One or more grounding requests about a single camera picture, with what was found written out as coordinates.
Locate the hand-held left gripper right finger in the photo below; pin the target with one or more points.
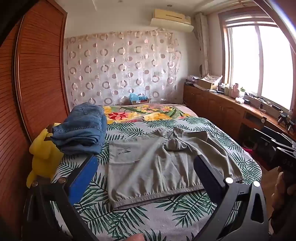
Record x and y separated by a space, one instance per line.
207 172

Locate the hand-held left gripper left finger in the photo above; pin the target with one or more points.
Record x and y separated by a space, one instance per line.
83 179

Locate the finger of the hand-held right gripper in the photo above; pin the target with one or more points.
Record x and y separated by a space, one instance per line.
272 139

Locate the grey pants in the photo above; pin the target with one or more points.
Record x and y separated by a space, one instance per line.
150 166

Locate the person's right forearm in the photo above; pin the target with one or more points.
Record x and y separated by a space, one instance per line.
283 228

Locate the person's right hand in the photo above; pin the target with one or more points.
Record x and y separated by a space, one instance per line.
281 192

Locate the red cloth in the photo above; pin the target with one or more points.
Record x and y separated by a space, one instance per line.
249 150

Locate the yellow plush toy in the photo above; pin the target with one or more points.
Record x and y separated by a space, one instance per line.
44 157

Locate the folded blue jeans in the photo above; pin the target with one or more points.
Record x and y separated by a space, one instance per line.
78 129

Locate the green capped bottle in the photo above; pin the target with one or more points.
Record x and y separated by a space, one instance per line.
242 92

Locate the long wooden cabinet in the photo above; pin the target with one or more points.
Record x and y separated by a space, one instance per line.
219 111

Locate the white plastic jug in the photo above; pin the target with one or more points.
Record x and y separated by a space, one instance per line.
236 90

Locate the leaf print blanket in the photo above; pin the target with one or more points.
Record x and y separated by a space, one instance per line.
143 220

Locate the window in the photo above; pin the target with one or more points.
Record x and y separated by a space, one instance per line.
272 64

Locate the floral blanket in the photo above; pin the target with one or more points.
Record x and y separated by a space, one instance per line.
129 113

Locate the blue plastic bag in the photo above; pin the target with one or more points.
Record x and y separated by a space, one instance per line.
136 97

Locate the circle pattern curtain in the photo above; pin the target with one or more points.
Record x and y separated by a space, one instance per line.
115 69

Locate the wooden headboard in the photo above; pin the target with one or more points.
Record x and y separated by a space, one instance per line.
39 69

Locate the bundled window curtain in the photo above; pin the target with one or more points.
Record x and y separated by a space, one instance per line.
201 41

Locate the white air deflector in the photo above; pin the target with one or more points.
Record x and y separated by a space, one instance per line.
172 26

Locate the beige air conditioner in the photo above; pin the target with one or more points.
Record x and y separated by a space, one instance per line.
170 14

